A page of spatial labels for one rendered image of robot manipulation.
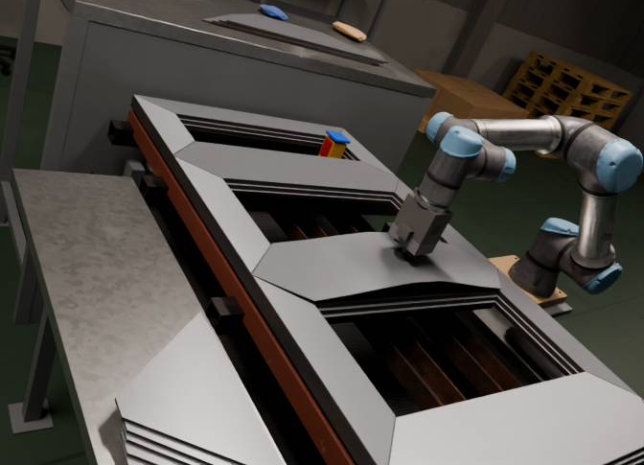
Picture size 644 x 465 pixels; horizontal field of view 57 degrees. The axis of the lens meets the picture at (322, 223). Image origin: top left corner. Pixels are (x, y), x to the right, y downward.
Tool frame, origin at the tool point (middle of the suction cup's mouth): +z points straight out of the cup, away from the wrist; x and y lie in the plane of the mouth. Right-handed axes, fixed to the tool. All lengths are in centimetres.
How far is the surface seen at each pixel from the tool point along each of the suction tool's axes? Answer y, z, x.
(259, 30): -90, -19, 14
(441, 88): -267, 45, 379
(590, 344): -1, 89, 230
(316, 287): 1.8, 1.7, -26.3
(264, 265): -7.0, 2.4, -32.6
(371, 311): 7.9, 5.0, -14.5
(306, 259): -6.0, 1.4, -22.9
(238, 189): -37.6, 4.9, -18.4
